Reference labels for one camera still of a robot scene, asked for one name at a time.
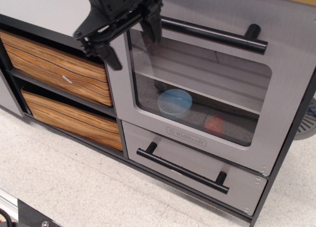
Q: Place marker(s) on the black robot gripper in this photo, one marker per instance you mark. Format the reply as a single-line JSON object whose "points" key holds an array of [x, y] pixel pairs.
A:
{"points": [[108, 19]]}

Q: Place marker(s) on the grey toy oven door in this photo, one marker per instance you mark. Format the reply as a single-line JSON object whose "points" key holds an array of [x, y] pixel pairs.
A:
{"points": [[227, 77]]}

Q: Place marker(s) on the black oven door handle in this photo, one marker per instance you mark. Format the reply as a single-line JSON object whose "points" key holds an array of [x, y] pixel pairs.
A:
{"points": [[249, 41]]}

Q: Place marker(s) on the grey oven rack shelf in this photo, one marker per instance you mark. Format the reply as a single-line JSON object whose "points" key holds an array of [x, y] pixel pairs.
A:
{"points": [[244, 96]]}

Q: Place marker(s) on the upper wood-pattern storage bin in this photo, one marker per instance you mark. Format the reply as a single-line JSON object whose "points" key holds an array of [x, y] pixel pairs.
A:
{"points": [[67, 72]]}

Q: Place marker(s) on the wood-pattern storage bin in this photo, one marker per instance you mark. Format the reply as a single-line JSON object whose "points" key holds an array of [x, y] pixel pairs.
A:
{"points": [[67, 72], [62, 113]]}

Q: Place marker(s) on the light blue bowl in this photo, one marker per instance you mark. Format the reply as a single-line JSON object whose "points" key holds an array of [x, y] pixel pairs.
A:
{"points": [[175, 103]]}

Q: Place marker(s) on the lower wood-pattern storage bin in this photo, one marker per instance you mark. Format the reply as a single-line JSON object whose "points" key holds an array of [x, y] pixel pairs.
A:
{"points": [[62, 113]]}

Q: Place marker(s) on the red toy strawberry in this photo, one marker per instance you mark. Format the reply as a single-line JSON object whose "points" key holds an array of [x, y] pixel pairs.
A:
{"points": [[215, 126]]}

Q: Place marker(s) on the grey slotted round base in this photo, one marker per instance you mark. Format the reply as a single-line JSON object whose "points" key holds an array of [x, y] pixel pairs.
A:
{"points": [[307, 126]]}

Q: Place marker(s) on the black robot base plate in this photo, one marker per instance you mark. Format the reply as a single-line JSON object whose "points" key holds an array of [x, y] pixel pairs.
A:
{"points": [[31, 217]]}

